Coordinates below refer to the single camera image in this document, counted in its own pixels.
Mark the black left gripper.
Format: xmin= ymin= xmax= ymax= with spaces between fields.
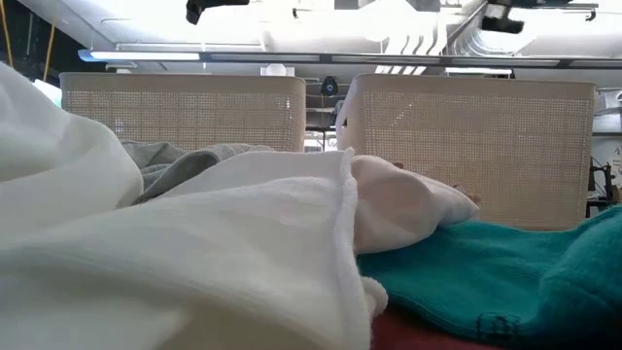
xmin=186 ymin=0 xmax=250 ymax=25

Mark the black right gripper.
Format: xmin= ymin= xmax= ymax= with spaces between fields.
xmin=480 ymin=0 xmax=526 ymax=35

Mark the grey ribbed sock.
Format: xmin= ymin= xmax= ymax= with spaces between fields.
xmin=121 ymin=140 xmax=276 ymax=205

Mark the large white knit garment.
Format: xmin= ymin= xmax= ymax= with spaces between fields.
xmin=0 ymin=62 xmax=390 ymax=350

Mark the teal knit garment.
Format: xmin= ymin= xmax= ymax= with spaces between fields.
xmin=357 ymin=203 xmax=622 ymax=350

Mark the pink and maroon garment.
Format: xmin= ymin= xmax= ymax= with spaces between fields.
xmin=371 ymin=305 xmax=501 ymax=350

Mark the perforated cream laundry basket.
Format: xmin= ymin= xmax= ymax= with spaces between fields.
xmin=335 ymin=73 xmax=597 ymax=230
xmin=58 ymin=72 xmax=307 ymax=153

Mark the background shelving rack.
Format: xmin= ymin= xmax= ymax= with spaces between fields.
xmin=305 ymin=91 xmax=339 ymax=152

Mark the black stand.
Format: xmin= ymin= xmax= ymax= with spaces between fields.
xmin=585 ymin=157 xmax=616 ymax=218

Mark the pale pinkish white sock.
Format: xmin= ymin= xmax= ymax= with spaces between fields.
xmin=350 ymin=154 xmax=481 ymax=255

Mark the horizontal metal frame rail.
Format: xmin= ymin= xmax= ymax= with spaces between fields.
xmin=77 ymin=48 xmax=622 ymax=69

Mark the small black camera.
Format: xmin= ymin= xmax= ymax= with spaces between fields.
xmin=319 ymin=76 xmax=340 ymax=97

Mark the yellow hanging cable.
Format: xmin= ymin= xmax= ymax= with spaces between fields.
xmin=42 ymin=18 xmax=57 ymax=83
xmin=0 ymin=0 xmax=14 ymax=67

